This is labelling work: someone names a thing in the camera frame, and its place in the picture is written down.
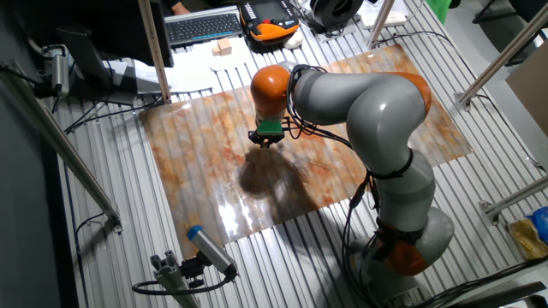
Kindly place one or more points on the slanted aluminium frame bar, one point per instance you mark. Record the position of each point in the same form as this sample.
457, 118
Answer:
505, 55

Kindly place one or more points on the medium wooden cube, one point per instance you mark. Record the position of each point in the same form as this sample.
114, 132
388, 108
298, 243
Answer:
216, 51

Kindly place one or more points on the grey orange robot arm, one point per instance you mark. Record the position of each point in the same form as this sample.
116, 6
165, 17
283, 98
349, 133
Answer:
377, 124

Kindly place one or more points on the tall aluminium profile post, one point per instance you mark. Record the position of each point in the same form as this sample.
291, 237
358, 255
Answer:
154, 51

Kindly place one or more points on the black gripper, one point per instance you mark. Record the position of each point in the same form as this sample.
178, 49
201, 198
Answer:
266, 138

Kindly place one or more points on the silver camera with blue cap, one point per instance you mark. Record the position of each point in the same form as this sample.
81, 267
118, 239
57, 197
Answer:
210, 250

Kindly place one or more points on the aluminium frame bar with bracket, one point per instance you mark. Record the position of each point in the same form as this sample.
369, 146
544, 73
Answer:
518, 197

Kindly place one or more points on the black office chair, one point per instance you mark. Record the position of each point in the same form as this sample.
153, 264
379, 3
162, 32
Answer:
528, 8

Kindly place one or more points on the yellow plastic bag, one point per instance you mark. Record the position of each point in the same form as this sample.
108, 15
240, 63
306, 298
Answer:
526, 239

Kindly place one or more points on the long diagonal aluminium beam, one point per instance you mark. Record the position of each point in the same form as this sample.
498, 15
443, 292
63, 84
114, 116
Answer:
64, 149

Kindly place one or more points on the black computer keyboard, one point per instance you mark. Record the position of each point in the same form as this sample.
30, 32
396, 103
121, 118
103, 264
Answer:
201, 27

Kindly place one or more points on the short aluminium profile stub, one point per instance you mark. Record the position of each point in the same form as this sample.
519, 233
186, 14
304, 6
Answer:
171, 278

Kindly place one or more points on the white power strip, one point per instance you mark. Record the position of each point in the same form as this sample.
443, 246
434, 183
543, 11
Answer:
396, 19

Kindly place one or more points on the blue plastic bag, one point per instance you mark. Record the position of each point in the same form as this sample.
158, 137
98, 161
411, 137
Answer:
540, 222

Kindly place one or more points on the bare person hand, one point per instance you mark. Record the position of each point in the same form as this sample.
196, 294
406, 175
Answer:
180, 8

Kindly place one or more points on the large wooden block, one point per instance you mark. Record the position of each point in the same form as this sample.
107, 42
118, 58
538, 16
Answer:
224, 46

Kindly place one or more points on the black camera clamp bracket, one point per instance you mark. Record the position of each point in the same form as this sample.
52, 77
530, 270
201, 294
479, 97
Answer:
192, 269

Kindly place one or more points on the white rounded object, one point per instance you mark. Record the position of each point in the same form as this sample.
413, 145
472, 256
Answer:
294, 40

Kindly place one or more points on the orange marble pattern mat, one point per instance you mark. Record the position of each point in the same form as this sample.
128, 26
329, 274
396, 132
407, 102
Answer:
299, 162

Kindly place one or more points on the black computer monitor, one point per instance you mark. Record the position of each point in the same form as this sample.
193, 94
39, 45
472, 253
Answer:
120, 30

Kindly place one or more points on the white paper sheets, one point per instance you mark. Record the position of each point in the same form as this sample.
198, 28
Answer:
192, 68

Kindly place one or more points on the brown cardboard panel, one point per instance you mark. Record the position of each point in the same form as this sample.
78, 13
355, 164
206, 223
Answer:
533, 90

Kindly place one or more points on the dark metal bar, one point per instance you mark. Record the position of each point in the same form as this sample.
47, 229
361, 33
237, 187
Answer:
505, 295

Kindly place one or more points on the orange black teach pendant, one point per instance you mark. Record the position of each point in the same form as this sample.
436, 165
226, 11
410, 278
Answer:
269, 30

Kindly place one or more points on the green camera mount plate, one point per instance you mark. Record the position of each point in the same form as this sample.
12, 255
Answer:
269, 127

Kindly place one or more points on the thin aluminium post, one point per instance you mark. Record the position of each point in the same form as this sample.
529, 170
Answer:
381, 21

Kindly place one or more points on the green cloth item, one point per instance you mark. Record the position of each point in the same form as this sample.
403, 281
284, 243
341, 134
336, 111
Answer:
438, 8

